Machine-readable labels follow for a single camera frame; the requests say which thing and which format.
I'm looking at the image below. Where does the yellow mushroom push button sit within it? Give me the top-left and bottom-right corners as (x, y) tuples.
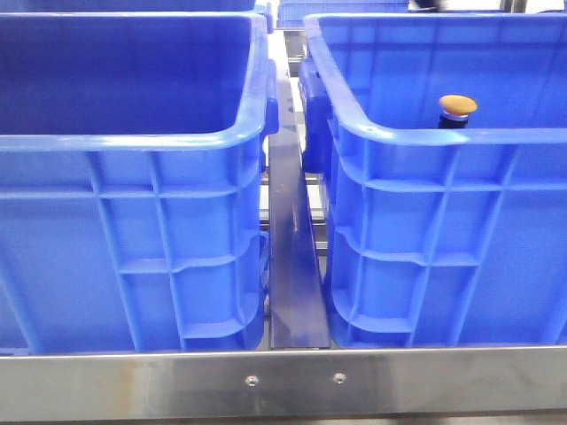
(438, 94), (478, 129)

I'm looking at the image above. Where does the large blue crate right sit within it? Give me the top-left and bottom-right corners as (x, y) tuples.
(305, 13), (566, 347)

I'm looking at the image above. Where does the large blue crate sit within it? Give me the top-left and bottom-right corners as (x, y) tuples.
(1, 12), (278, 355)
(305, 13), (566, 347)

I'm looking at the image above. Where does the large blue crate left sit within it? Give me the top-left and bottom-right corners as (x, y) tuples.
(1, 12), (278, 355)

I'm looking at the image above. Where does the blue crate rear right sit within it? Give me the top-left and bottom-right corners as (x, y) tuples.
(277, 0), (409, 28)

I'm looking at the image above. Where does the blue crate rear left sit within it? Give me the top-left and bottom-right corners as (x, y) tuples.
(1, 0), (274, 34)

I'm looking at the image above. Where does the steel front frame rail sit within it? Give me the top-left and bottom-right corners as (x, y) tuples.
(1, 346), (566, 421)

